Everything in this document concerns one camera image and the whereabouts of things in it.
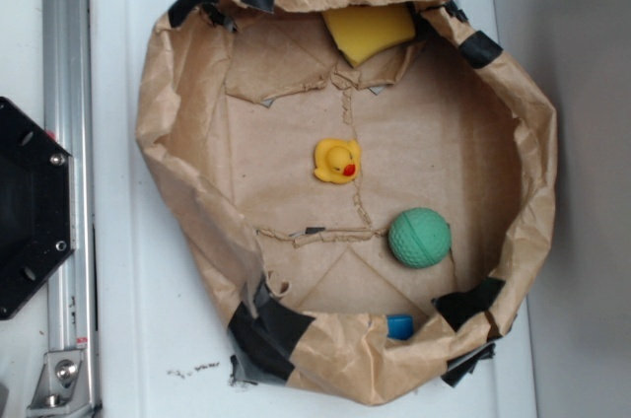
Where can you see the brown paper bag bin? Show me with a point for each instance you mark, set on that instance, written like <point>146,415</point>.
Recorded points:
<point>234,97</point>

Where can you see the blue plastic block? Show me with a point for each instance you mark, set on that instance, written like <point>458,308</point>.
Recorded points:
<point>399,326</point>

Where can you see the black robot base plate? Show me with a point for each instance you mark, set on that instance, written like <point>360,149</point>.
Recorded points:
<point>36,226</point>

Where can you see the green golf ball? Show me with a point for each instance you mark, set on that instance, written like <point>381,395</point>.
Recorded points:
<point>419,238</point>

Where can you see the aluminium extrusion rail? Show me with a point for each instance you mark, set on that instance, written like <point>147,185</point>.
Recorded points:
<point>72,289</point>

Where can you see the yellow sponge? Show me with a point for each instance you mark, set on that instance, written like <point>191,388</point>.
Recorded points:
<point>361,32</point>

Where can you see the metal corner bracket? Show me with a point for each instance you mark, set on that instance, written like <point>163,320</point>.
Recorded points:
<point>62,389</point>

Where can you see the yellow rubber duck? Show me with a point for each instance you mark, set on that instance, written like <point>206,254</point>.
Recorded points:
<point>337,161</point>

